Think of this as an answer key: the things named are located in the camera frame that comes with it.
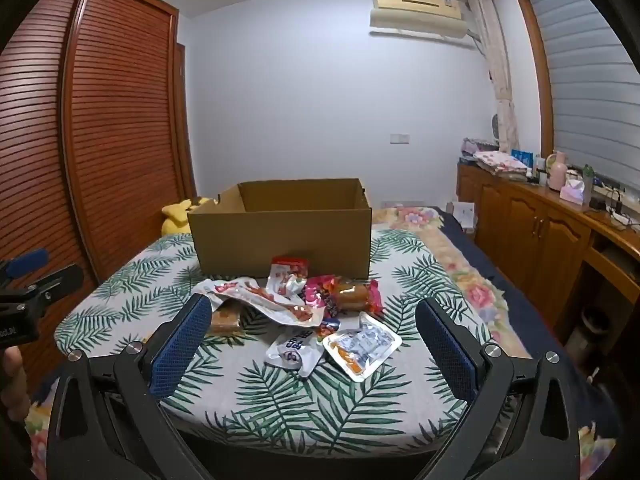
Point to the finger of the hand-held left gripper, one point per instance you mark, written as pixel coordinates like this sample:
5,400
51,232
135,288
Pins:
27,261
57,280

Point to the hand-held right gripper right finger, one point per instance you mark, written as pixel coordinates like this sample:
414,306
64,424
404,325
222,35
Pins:
445,355

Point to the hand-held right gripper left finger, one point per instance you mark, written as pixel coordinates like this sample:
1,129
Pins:
180,347

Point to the long white red snack packet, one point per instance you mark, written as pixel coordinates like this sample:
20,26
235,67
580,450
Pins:
235,292

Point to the orange white tray packet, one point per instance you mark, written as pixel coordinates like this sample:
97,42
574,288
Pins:
365,345

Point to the bread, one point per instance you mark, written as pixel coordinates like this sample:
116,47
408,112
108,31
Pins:
357,297

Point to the brown cardboard box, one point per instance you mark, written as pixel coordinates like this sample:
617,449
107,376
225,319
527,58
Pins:
280,240

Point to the person's left hand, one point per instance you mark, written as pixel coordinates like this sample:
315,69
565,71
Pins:
12,382

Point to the brown cake packet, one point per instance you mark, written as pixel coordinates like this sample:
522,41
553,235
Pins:
226,321

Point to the white blue snack packet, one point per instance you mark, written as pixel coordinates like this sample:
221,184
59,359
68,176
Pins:
292,352

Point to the leaf print mat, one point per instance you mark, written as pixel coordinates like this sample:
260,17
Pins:
280,405

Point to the small dark snack packet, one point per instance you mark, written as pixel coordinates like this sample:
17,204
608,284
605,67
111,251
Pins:
327,329

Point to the yellow plush toy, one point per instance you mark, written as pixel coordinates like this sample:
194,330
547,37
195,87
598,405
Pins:
182,212

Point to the pink snack packet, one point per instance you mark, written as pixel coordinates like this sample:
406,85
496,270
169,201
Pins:
320,290

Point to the white paper bag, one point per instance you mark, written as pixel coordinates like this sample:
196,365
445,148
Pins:
464,214

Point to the dark trash bin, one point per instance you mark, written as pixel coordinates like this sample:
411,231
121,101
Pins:
592,332

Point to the wooden cabinet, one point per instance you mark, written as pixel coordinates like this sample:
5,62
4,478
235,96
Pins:
520,225

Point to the brown louvered wardrobe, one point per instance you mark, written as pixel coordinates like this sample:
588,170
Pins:
115,135

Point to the floral folded cloth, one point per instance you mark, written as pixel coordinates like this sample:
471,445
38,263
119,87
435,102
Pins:
500,162

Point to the pink tissue box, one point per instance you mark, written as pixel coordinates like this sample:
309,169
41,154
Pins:
572,193

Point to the grey folded cloth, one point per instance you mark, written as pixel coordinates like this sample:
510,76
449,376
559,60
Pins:
475,145

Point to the blue box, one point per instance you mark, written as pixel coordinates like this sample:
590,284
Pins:
522,156

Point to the pink thermos jug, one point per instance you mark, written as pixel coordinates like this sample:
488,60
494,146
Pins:
556,172

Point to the black charger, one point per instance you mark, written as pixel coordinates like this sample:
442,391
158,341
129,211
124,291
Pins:
597,204

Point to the white power strip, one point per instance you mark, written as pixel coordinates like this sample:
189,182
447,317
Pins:
617,217

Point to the small white fan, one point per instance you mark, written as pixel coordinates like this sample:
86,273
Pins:
495,127

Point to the pale floral curtain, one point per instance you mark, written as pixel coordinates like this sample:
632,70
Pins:
497,70

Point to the grey window blind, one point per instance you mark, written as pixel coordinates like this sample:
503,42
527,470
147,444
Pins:
585,90

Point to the beige air conditioner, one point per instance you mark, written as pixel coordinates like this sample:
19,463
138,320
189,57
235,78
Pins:
422,12

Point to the white wall switch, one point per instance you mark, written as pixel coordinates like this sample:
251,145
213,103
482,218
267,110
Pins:
399,137

